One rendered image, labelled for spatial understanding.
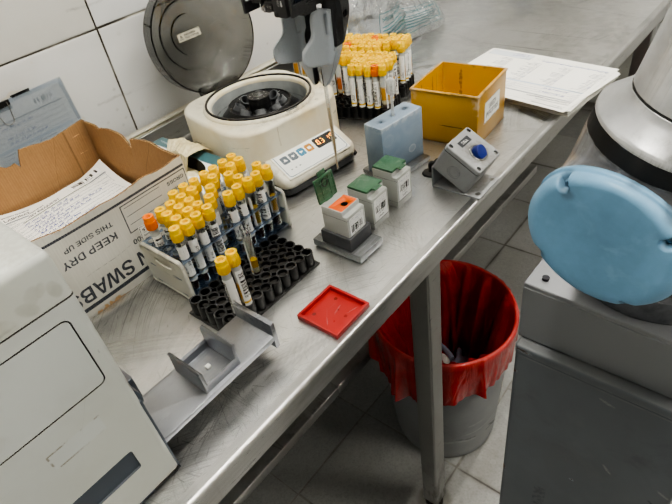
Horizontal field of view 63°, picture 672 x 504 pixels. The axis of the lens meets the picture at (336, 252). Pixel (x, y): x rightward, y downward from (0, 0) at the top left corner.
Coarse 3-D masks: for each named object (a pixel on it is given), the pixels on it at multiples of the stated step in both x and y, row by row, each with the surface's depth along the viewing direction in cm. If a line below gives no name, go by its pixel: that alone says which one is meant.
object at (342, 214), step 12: (324, 204) 78; (336, 204) 77; (348, 204) 77; (360, 204) 78; (324, 216) 78; (336, 216) 77; (348, 216) 76; (360, 216) 78; (336, 228) 78; (348, 228) 77; (360, 228) 79
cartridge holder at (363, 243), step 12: (324, 228) 80; (324, 240) 81; (336, 240) 79; (348, 240) 77; (360, 240) 79; (372, 240) 80; (336, 252) 81; (348, 252) 79; (360, 252) 78; (372, 252) 80
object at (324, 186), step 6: (318, 174) 76; (324, 174) 77; (330, 174) 78; (318, 180) 76; (324, 180) 77; (330, 180) 78; (318, 186) 77; (324, 186) 77; (330, 186) 78; (318, 192) 77; (324, 192) 78; (330, 192) 79; (336, 192) 80; (318, 198) 77; (324, 198) 78; (330, 198) 79
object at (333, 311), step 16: (336, 288) 74; (320, 304) 73; (336, 304) 72; (352, 304) 72; (368, 304) 71; (304, 320) 71; (320, 320) 71; (336, 320) 70; (352, 320) 69; (336, 336) 68
